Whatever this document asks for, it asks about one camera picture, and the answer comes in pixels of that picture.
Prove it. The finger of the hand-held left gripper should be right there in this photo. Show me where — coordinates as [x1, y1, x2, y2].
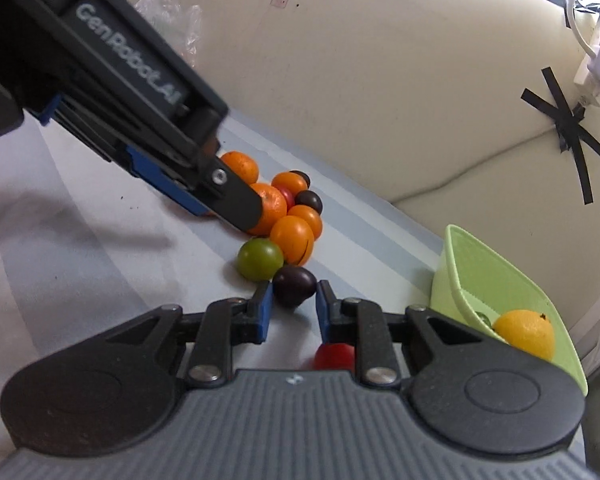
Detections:
[37, 95, 211, 219]
[194, 127, 265, 235]

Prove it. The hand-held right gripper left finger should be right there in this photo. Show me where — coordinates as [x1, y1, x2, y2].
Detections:
[102, 280, 274, 389]

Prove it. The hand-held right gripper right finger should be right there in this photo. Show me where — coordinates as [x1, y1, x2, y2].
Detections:
[315, 280, 487, 389]

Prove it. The tangerine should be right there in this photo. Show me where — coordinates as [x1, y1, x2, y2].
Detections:
[271, 171, 308, 207]
[220, 151, 260, 186]
[269, 215, 315, 266]
[247, 182, 288, 237]
[286, 205, 324, 241]

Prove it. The light green plastic basket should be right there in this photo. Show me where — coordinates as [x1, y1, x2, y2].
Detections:
[430, 224, 589, 396]

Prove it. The green round fruit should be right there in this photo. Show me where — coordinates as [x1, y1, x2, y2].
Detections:
[237, 238, 284, 281]

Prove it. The clear plastic bag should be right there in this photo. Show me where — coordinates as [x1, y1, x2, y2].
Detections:
[136, 0, 203, 68]

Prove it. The striped blue bedsheet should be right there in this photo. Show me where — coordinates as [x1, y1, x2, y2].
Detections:
[0, 105, 443, 466]

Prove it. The large yellow-orange citrus fruit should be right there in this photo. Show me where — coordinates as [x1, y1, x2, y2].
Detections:
[493, 310, 557, 362]

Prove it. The black tape cross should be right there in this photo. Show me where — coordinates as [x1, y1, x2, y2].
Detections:
[521, 67, 600, 206]

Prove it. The grey wall cable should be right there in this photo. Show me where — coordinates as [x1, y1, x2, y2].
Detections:
[387, 125, 561, 206]

